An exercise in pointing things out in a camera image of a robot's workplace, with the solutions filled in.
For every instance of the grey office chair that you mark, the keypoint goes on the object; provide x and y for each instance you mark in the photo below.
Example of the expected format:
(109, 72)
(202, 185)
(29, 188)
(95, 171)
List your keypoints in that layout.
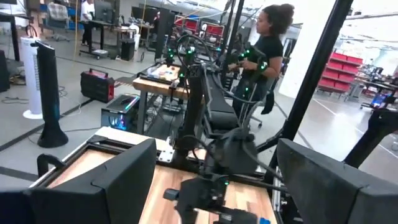
(57, 12)

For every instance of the wooden work table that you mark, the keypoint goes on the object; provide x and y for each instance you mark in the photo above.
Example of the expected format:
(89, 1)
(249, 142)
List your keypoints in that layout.
(155, 87)

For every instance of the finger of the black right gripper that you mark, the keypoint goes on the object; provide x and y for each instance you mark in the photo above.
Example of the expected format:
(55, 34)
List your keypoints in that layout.
(239, 217)

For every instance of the red and black box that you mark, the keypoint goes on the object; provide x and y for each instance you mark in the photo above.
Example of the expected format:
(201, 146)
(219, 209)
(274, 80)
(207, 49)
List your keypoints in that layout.
(96, 85)

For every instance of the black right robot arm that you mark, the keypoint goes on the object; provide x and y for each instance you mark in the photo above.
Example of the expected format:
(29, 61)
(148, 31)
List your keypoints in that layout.
(194, 109)

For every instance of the red storage bins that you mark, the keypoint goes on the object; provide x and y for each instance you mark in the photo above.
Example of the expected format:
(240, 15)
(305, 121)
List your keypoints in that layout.
(214, 31)

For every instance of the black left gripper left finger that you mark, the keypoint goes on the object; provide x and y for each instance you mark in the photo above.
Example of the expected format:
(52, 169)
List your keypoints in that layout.
(93, 202)

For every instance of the black office chair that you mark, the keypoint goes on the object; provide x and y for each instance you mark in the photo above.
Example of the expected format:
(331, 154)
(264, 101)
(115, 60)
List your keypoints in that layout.
(268, 102)

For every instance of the background rig frame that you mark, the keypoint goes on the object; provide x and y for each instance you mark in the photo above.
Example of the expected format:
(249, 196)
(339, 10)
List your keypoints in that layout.
(231, 46)

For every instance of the black desk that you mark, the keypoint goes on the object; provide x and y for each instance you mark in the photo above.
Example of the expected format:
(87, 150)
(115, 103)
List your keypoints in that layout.
(102, 23)

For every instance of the black frame hook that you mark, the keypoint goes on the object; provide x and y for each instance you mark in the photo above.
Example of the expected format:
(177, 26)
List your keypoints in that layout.
(43, 158)

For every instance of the person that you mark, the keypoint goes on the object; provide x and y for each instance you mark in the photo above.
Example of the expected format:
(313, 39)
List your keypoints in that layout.
(270, 49)
(87, 12)

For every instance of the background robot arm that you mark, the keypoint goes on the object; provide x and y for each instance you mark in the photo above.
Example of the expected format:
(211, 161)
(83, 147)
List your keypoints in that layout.
(169, 56)

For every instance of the red storage shelf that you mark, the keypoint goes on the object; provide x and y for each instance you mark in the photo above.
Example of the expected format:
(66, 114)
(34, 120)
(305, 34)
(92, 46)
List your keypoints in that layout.
(339, 71)

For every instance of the white tower fan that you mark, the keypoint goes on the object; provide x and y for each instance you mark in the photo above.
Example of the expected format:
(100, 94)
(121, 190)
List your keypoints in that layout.
(29, 77)

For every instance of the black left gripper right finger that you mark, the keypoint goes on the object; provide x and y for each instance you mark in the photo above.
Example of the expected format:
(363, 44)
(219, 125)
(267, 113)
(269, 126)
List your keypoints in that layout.
(326, 193)

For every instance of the black waste bin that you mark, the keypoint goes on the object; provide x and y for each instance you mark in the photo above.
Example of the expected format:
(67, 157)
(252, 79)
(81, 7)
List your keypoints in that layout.
(127, 49)

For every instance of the small blue block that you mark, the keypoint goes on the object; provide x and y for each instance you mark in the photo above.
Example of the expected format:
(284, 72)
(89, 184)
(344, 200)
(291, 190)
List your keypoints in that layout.
(265, 221)

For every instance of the desktop computer with lights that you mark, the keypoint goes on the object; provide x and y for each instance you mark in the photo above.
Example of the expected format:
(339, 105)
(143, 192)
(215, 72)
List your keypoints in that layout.
(119, 112)

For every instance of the black tower fan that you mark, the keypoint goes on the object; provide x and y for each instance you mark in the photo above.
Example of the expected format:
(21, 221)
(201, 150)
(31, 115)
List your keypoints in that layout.
(49, 93)

